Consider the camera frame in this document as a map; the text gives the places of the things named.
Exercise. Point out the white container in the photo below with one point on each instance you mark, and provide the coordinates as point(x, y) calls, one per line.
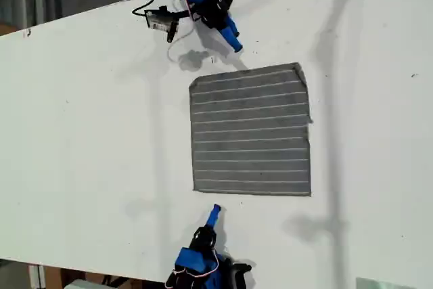
point(84, 285)

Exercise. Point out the black camera stalk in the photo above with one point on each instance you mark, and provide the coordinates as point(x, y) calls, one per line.
point(184, 15)

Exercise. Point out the brown cardboard box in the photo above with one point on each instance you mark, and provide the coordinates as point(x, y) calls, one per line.
point(55, 277)

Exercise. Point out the white table leg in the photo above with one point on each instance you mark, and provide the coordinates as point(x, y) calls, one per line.
point(36, 277)

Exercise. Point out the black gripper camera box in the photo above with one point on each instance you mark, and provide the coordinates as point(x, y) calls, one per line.
point(242, 267)
point(159, 21)

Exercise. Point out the grey striped square towel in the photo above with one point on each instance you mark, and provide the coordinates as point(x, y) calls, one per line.
point(250, 133)

